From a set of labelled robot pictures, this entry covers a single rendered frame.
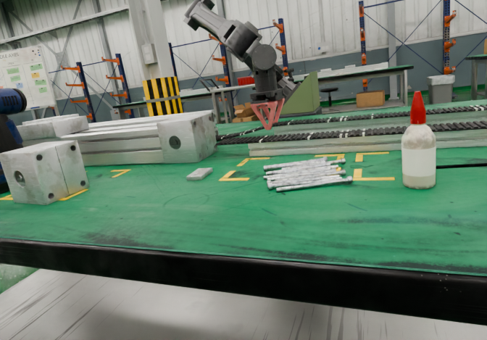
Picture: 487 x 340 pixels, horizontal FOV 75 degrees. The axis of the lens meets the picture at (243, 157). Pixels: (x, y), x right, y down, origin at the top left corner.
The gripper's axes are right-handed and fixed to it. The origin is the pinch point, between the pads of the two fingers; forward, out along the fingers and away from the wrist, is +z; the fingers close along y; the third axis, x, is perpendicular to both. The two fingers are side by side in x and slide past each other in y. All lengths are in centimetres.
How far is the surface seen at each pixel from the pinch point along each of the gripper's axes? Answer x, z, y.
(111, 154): -34.0, 0.3, 24.0
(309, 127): 10.8, 1.1, 1.9
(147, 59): -235, -55, -260
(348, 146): 21.6, 2.1, 20.8
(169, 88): -214, -16, -263
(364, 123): 23.7, 1.2, 1.8
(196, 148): -9.7, 0.0, 23.8
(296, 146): 11.5, 1.7, 20.2
